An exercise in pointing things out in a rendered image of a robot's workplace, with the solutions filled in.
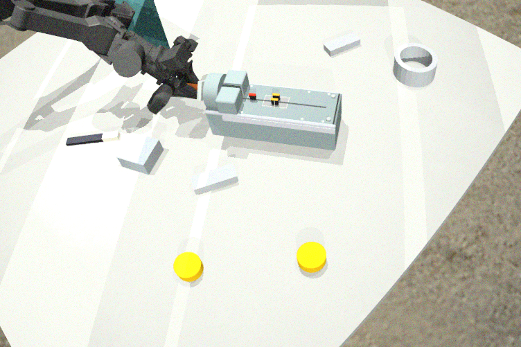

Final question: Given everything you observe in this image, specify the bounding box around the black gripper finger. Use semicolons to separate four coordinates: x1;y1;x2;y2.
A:
171;77;197;99
177;60;200;84

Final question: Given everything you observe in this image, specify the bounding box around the grey hollow cylinder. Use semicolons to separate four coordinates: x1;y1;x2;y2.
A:
393;43;438;88

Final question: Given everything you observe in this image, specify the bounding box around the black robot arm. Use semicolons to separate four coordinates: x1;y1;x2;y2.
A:
0;0;193;78

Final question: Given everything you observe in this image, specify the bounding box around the yellow round disc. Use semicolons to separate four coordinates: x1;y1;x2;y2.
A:
173;251;204;282
297;242;326;273

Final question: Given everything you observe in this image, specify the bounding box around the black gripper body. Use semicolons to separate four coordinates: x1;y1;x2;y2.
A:
140;39;199;114

